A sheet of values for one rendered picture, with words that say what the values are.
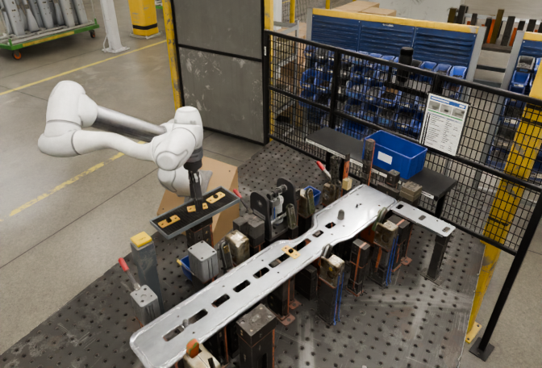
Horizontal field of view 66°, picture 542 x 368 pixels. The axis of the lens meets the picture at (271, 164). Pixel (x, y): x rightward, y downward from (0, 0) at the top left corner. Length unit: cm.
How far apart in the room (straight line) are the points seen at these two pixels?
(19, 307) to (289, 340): 202
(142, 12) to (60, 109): 750
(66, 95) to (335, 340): 150
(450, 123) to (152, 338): 169
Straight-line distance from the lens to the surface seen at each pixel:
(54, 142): 187
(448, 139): 236
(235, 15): 409
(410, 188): 221
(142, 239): 171
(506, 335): 316
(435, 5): 834
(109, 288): 222
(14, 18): 911
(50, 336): 213
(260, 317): 156
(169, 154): 142
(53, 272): 351
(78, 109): 192
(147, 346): 157
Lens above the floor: 224
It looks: 31 degrees down
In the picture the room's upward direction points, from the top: straight up
